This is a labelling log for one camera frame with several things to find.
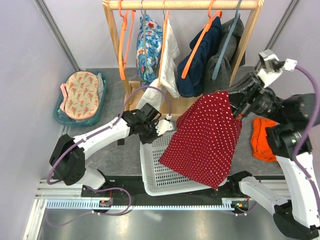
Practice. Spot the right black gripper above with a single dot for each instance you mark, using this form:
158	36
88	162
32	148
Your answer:
244	94

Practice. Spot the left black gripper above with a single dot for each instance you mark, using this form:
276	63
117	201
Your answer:
154	136

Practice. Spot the white plastic basket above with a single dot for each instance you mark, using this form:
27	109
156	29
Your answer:
158	179

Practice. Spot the red polka dot skirt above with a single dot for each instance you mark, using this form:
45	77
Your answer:
203	147

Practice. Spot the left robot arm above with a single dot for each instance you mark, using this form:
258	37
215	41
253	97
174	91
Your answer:
68	159

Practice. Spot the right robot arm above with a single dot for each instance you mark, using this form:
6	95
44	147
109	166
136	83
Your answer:
296	216

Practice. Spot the blue grey hanger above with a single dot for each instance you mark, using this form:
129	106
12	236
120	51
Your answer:
226	43

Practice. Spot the grey metal hanger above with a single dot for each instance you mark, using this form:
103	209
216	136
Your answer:
143	13

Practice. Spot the orange hanger with white shirt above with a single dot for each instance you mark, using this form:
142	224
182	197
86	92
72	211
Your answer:
164	34

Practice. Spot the grey dotted garment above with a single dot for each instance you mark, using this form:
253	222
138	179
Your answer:
223	79

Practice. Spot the wooden clothes rack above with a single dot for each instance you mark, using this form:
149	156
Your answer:
120	17

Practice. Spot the white shirt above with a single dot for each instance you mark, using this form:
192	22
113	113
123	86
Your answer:
168	74

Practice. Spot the orange cloth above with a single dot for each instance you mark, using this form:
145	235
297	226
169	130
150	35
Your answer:
259	143

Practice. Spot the dark blue denim garment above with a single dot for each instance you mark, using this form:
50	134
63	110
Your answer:
193	83

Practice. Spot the floral oven mitt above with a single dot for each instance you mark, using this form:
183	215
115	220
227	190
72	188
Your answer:
80	95

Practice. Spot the blue floral garment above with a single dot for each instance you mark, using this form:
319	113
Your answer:
154	41

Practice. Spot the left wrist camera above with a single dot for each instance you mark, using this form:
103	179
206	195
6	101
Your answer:
164	126

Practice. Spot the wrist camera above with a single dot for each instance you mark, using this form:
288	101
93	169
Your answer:
271	67
164	126

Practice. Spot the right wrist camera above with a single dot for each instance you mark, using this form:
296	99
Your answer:
271	67

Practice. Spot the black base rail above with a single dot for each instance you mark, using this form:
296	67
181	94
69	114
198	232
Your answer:
139	196

